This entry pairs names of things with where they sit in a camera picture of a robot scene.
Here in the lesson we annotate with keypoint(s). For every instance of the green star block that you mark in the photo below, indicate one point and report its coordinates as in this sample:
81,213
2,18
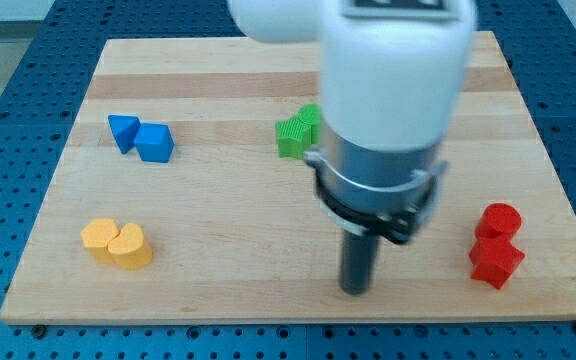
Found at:
293,137

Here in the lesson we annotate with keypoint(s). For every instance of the green circle block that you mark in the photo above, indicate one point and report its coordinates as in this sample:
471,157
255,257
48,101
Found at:
310,115

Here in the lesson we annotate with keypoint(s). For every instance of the yellow heart block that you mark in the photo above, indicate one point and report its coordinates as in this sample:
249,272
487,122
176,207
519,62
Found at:
131,249

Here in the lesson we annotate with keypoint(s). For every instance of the wooden board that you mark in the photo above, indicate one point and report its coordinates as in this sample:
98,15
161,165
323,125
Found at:
237,233

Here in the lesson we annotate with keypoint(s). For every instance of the red circle block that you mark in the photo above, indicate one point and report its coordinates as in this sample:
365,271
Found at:
498,219

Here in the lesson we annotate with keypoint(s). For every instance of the blue cube block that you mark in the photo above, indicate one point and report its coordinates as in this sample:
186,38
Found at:
154,142

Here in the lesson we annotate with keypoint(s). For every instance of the yellow hexagon block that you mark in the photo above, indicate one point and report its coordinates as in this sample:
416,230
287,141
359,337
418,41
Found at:
97,235

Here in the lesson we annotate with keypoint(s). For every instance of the blue triangle block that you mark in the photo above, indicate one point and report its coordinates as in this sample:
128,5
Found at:
124,129

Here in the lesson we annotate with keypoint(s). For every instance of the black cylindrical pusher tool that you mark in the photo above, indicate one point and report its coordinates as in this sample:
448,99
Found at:
358,256

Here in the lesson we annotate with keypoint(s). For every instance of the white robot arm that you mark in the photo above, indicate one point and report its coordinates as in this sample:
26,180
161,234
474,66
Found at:
390,73

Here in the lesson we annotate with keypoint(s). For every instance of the red star block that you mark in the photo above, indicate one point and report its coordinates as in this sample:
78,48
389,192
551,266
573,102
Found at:
494,260

